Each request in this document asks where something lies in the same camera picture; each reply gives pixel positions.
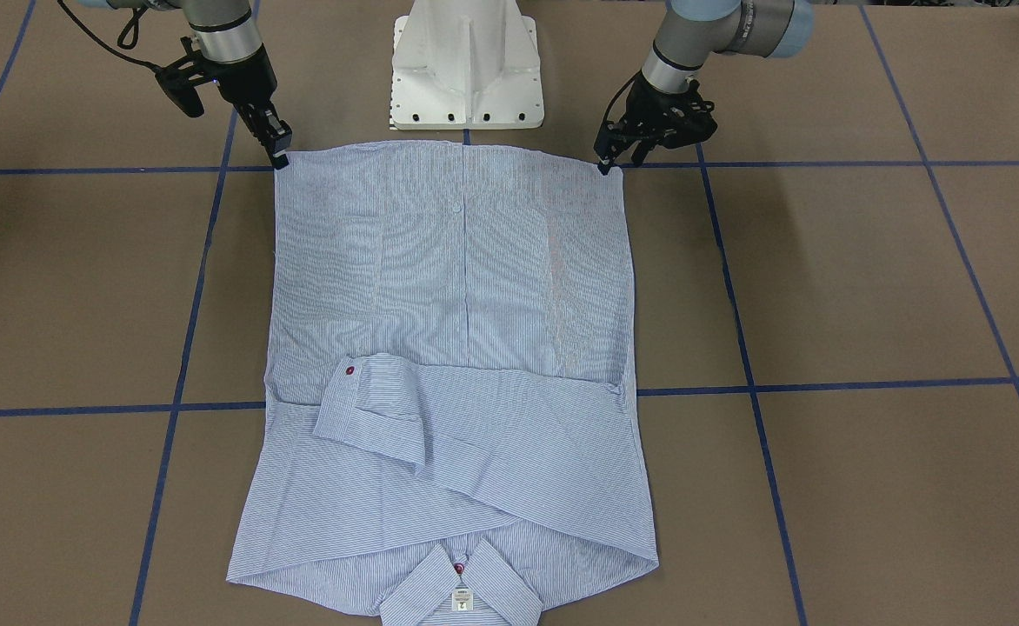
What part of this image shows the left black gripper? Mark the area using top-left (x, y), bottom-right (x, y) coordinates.
top-left (594, 74), bottom-right (719, 176)

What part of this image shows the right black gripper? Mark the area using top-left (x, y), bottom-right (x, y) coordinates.
top-left (210, 48), bottom-right (292, 170)

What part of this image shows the light blue striped shirt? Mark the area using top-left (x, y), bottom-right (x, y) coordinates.
top-left (227, 140), bottom-right (660, 625)

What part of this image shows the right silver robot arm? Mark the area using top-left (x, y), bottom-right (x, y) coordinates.
top-left (59, 1), bottom-right (292, 170)

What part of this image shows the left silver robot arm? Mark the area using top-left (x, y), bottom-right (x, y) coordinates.
top-left (594, 1), bottom-right (815, 175)

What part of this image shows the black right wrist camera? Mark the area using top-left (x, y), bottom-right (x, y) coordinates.
top-left (153, 51), bottom-right (214, 118)

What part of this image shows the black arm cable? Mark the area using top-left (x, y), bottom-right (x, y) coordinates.
top-left (56, 0), bottom-right (167, 75)

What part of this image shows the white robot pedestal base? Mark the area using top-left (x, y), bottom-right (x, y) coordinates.
top-left (390, 1), bottom-right (545, 131)

